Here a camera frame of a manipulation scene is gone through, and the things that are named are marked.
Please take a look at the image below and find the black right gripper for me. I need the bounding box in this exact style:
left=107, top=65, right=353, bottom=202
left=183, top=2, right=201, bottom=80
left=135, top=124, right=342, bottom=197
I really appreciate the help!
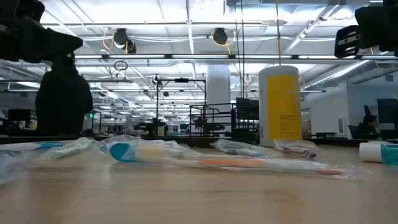
left=334, top=4, right=385, bottom=59

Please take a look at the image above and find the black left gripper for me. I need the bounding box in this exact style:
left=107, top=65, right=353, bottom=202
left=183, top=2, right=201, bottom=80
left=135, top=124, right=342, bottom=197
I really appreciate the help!
left=0, top=14, right=84, bottom=65

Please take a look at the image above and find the green white toothbrush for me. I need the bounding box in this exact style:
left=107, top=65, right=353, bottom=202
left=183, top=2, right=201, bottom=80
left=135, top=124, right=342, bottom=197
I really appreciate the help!
left=39, top=136, right=96, bottom=161

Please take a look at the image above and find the white dark-blue toothbrush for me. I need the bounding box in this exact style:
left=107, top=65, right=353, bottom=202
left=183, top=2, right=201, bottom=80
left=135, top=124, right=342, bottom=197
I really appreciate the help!
left=0, top=141, right=65, bottom=152

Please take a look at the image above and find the teal bottle white cap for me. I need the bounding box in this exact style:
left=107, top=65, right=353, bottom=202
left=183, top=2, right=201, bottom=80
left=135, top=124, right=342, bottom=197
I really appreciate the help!
left=359, top=141, right=398, bottom=166

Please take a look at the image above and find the thick blue white toothbrush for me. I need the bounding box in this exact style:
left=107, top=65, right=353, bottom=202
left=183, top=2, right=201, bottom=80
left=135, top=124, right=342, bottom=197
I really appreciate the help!
left=272, top=139, right=321, bottom=159

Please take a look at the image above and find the teal toothbrush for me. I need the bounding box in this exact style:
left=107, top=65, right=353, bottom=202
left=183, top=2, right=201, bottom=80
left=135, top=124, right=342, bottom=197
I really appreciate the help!
left=108, top=139, right=175, bottom=163

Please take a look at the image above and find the purple white toothbrush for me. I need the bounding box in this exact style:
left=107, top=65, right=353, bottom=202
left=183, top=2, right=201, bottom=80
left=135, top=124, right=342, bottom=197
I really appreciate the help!
left=210, top=139, right=270, bottom=157

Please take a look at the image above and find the orange white toothbrush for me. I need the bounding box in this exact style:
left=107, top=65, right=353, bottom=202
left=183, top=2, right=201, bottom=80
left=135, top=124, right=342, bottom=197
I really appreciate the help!
left=134, top=145, right=355, bottom=180

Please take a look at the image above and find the person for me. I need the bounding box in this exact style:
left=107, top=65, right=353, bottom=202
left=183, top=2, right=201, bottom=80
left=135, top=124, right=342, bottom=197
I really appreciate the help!
left=35, top=52, right=94, bottom=137
left=356, top=105, right=381, bottom=140

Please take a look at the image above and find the dark monitor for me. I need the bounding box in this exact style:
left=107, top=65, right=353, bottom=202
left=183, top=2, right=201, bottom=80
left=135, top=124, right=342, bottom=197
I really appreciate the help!
left=235, top=97, right=260, bottom=121
left=377, top=98, right=398, bottom=124
left=7, top=108, right=32, bottom=122

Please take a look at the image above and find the white canister yellow label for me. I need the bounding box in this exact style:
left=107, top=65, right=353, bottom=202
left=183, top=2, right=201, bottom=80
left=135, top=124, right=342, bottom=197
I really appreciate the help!
left=258, top=64, right=303, bottom=147

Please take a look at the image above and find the long ceiling light strip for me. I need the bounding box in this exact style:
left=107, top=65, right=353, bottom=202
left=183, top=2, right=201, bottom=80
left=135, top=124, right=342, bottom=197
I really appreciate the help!
left=73, top=54, right=398, bottom=60

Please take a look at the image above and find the black ceiling cable reel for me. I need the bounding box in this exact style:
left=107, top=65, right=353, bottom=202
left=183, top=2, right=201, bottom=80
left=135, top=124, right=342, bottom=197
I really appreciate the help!
left=113, top=27, right=137, bottom=54
left=212, top=27, right=229, bottom=46

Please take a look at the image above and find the black hanging cable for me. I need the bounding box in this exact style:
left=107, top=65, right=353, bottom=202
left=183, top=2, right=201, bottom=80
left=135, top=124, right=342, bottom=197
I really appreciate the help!
left=239, top=0, right=246, bottom=100

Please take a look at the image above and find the black metal frame station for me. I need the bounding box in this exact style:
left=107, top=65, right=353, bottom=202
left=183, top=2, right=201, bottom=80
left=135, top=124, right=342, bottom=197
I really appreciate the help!
left=154, top=78, right=208, bottom=138

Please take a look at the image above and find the black wire basket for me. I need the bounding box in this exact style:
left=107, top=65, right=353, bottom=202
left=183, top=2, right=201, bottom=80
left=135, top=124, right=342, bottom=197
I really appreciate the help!
left=187, top=103, right=259, bottom=149

